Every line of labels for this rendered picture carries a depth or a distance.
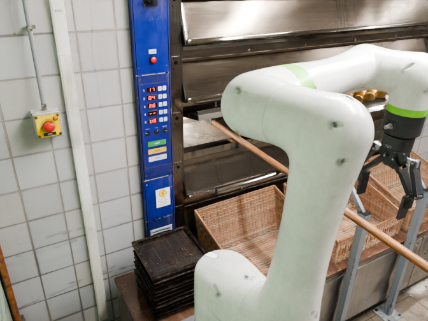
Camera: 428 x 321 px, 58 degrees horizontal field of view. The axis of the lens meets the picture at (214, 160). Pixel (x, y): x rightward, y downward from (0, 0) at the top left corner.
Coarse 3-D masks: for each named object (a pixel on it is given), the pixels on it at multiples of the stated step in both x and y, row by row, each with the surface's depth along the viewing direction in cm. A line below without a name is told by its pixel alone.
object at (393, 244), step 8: (216, 120) 226; (224, 128) 216; (232, 136) 209; (248, 144) 198; (256, 152) 192; (272, 160) 182; (280, 168) 177; (352, 216) 144; (360, 224) 141; (368, 224) 139; (376, 232) 136; (384, 240) 133; (392, 240) 132; (392, 248) 131; (400, 248) 128; (408, 256) 126; (416, 256) 125; (416, 264) 124; (424, 264) 122
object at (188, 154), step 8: (376, 112) 257; (384, 112) 261; (240, 136) 213; (208, 144) 203; (216, 144) 204; (224, 144) 204; (232, 144) 207; (240, 144) 209; (184, 152) 194; (192, 152) 196; (200, 152) 198; (208, 152) 201; (216, 152) 203
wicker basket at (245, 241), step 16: (256, 192) 226; (272, 192) 232; (208, 208) 211; (224, 208) 216; (240, 208) 222; (256, 208) 228; (272, 208) 234; (208, 224) 212; (224, 224) 218; (256, 224) 229; (272, 224) 236; (208, 240) 199; (224, 240) 219; (240, 240) 225; (256, 240) 227; (272, 240) 227; (256, 256) 215; (272, 256) 215
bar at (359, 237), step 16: (256, 176) 175; (272, 176) 177; (224, 192) 167; (352, 192) 194; (416, 208) 218; (416, 224) 220; (352, 256) 201; (400, 256) 234; (352, 272) 204; (400, 272) 236; (352, 288) 211; (400, 288) 244; (384, 304) 261; (336, 320) 223; (384, 320) 249
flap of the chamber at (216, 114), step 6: (354, 90) 216; (360, 90) 218; (198, 108) 192; (204, 108) 190; (186, 114) 182; (192, 114) 176; (204, 114) 173; (210, 114) 174; (216, 114) 176; (198, 120) 172
